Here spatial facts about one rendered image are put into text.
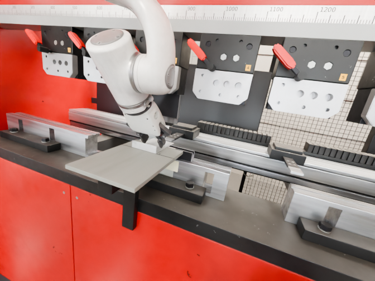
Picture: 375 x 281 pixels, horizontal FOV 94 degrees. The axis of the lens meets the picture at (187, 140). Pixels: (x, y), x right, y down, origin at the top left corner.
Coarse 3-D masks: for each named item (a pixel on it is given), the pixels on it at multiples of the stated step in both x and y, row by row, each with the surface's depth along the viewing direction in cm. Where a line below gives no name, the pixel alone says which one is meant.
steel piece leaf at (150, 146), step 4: (132, 140) 54; (148, 140) 62; (132, 144) 54; (136, 144) 54; (140, 144) 53; (144, 144) 53; (148, 144) 52; (152, 144) 59; (156, 144) 59; (140, 148) 53; (144, 148) 53; (148, 148) 52; (152, 148) 52; (156, 148) 52; (160, 148) 56; (164, 148) 57; (152, 152) 52; (156, 152) 52
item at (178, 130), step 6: (174, 126) 80; (180, 126) 79; (186, 126) 80; (192, 126) 82; (174, 132) 79; (180, 132) 78; (186, 132) 77; (192, 132) 76; (198, 132) 84; (168, 138) 67; (174, 138) 69; (186, 138) 78; (192, 138) 77
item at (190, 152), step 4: (176, 148) 59; (180, 148) 60; (184, 148) 60; (184, 152) 58; (188, 152) 57; (192, 152) 57; (180, 156) 58; (184, 156) 58; (188, 156) 57; (192, 156) 58; (188, 160) 58
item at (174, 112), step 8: (160, 96) 57; (168, 96) 56; (176, 96) 55; (160, 104) 57; (168, 104) 56; (176, 104) 55; (168, 112) 57; (176, 112) 56; (168, 120) 59; (176, 120) 58
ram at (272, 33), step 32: (0, 0) 66; (32, 0) 61; (64, 0) 57; (96, 0) 53; (160, 0) 47; (192, 0) 45; (224, 0) 42; (256, 0) 40; (288, 0) 38; (320, 0) 37; (352, 0) 35; (192, 32) 47; (224, 32) 44; (256, 32) 42; (288, 32) 40; (320, 32) 38; (352, 32) 36
